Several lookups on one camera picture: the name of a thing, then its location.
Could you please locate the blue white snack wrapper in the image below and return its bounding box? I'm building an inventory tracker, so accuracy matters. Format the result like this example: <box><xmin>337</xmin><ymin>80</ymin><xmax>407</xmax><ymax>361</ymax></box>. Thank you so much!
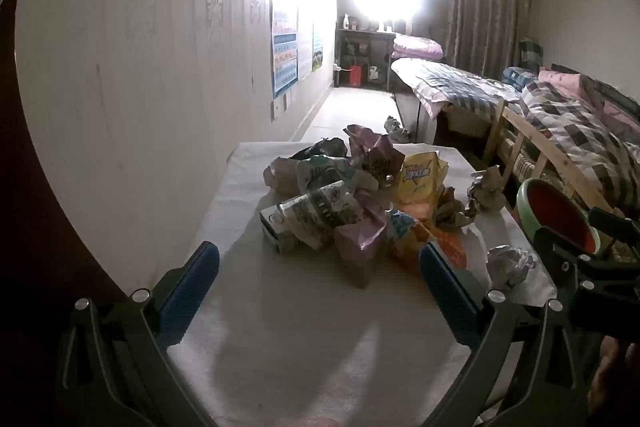
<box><xmin>387</xmin><ymin>209</ymin><xmax>418</xmax><ymax>253</ymax></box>

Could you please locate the patterned curtain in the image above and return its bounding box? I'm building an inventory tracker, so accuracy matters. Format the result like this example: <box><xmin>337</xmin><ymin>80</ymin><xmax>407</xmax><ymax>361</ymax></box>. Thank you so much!
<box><xmin>407</xmin><ymin>0</ymin><xmax>543</xmax><ymax>75</ymax></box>

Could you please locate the crushed patterned milk carton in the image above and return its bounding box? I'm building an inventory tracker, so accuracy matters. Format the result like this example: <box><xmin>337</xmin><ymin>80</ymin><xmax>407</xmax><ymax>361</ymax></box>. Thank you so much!
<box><xmin>277</xmin><ymin>182</ymin><xmax>363</xmax><ymax>250</ymax></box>

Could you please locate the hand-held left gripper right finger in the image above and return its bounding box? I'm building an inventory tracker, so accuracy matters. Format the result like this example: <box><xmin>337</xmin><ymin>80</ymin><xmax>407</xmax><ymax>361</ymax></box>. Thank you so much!
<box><xmin>419</xmin><ymin>243</ymin><xmax>591</xmax><ymax>427</ymax></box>

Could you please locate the crumpled paper ball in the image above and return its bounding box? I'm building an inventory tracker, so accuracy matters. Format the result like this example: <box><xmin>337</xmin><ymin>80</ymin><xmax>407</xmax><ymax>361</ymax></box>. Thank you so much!
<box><xmin>435</xmin><ymin>187</ymin><xmax>478</xmax><ymax>233</ymax></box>
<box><xmin>487</xmin><ymin>244</ymin><xmax>537</xmax><ymax>290</ymax></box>
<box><xmin>465</xmin><ymin>167</ymin><xmax>507</xmax><ymax>220</ymax></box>

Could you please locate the pink quilt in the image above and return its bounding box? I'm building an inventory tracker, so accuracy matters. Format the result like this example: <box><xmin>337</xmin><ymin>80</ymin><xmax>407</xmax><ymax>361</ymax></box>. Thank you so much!
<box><xmin>537</xmin><ymin>69</ymin><xmax>640</xmax><ymax>132</ymax></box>

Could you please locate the pale chart wall poster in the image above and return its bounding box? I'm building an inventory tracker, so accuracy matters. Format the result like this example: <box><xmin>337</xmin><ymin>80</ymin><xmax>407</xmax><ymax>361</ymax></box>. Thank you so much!
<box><xmin>298</xmin><ymin>24</ymin><xmax>315</xmax><ymax>80</ymax></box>

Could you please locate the pale pink flat carton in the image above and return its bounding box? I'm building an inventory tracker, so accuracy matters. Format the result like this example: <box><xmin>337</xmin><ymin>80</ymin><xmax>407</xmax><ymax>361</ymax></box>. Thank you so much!
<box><xmin>265</xmin><ymin>157</ymin><xmax>301</xmax><ymax>192</ymax></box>

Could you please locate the orange snack wrapper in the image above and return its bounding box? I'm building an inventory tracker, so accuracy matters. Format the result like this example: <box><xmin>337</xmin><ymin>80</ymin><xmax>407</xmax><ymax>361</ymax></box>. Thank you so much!
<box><xmin>390</xmin><ymin>227</ymin><xmax>468</xmax><ymax>278</ymax></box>

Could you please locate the dark crumpled wrapper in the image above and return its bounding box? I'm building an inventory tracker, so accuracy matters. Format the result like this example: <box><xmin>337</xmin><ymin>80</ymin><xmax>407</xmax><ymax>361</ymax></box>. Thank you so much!
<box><xmin>290</xmin><ymin>137</ymin><xmax>348</xmax><ymax>160</ymax></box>

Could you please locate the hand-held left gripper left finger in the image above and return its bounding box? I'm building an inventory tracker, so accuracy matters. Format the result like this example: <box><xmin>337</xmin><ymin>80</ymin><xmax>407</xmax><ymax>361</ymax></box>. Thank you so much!
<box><xmin>52</xmin><ymin>241</ymin><xmax>221</xmax><ymax>427</ymax></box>

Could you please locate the person's right hand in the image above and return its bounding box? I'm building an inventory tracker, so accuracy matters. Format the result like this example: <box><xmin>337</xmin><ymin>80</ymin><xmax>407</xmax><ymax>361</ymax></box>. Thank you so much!
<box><xmin>587</xmin><ymin>336</ymin><xmax>640</xmax><ymax>427</ymax></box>

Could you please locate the pink purple drink carton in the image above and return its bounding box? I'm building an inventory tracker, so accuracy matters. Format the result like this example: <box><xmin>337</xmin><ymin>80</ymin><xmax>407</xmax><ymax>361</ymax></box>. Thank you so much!
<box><xmin>334</xmin><ymin>212</ymin><xmax>388</xmax><ymax>290</ymax></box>

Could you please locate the white box carton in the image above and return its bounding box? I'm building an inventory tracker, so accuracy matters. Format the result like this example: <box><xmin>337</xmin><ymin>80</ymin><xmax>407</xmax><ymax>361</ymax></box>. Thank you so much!
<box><xmin>259</xmin><ymin>204</ymin><xmax>301</xmax><ymax>255</ymax></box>

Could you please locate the blue chart wall poster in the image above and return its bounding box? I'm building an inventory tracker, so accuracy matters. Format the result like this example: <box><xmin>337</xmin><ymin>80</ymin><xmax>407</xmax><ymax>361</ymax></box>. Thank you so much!
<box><xmin>271</xmin><ymin>7</ymin><xmax>300</xmax><ymax>100</ymax></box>

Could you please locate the green bin with red inside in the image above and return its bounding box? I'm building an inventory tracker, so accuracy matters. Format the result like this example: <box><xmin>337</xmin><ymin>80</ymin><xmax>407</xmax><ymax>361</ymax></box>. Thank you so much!
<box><xmin>515</xmin><ymin>178</ymin><xmax>603</xmax><ymax>255</ymax></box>

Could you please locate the torn open yellow carton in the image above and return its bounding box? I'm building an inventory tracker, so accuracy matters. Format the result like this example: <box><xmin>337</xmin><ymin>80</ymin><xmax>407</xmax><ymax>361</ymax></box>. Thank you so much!
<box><xmin>395</xmin><ymin>151</ymin><xmax>449</xmax><ymax>218</ymax></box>

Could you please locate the blue folded blanket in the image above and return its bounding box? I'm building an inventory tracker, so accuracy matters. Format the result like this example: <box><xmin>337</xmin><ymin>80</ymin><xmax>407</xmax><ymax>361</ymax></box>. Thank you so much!
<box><xmin>501</xmin><ymin>66</ymin><xmax>541</xmax><ymax>88</ymax></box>

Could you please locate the blue plaid bag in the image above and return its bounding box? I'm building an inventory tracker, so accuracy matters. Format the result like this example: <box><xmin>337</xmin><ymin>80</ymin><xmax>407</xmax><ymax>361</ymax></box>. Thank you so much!
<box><xmin>517</xmin><ymin>38</ymin><xmax>545</xmax><ymax>68</ymax></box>

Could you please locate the crumpled blue white carton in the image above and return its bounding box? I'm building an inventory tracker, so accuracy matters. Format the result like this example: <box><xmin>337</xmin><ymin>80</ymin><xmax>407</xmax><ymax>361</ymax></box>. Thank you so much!
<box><xmin>295</xmin><ymin>154</ymin><xmax>357</xmax><ymax>194</ymax></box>

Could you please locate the pink pillow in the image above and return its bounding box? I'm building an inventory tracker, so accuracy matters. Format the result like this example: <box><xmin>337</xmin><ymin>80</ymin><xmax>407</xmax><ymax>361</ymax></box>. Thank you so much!
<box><xmin>395</xmin><ymin>34</ymin><xmax>443</xmax><ymax>51</ymax></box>
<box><xmin>391</xmin><ymin>47</ymin><xmax>445</xmax><ymax>60</ymax></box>

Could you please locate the dark shelf unit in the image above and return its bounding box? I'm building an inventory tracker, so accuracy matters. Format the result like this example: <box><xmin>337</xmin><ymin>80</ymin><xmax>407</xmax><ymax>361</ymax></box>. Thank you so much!
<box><xmin>335</xmin><ymin>28</ymin><xmax>398</xmax><ymax>90</ymax></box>

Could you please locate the pink crumpled wrapper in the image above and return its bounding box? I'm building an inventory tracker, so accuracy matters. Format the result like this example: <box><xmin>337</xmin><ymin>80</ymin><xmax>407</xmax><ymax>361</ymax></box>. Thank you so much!
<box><xmin>345</xmin><ymin>124</ymin><xmax>406</xmax><ymax>198</ymax></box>

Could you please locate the green picture wall poster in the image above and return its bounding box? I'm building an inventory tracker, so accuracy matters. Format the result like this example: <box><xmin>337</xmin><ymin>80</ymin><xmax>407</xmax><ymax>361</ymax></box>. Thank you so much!
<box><xmin>312</xmin><ymin>24</ymin><xmax>325</xmax><ymax>72</ymax></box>

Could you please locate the white tablecloth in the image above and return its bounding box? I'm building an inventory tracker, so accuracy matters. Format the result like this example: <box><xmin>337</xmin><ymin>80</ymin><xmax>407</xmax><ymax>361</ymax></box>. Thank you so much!
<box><xmin>165</xmin><ymin>141</ymin><xmax>558</xmax><ymax>427</ymax></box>

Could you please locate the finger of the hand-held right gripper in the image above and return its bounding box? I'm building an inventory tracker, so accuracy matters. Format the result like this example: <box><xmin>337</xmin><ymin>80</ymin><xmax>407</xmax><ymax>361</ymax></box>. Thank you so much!
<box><xmin>533</xmin><ymin>226</ymin><xmax>611</xmax><ymax>283</ymax></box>
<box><xmin>588</xmin><ymin>206</ymin><xmax>640</xmax><ymax>258</ymax></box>

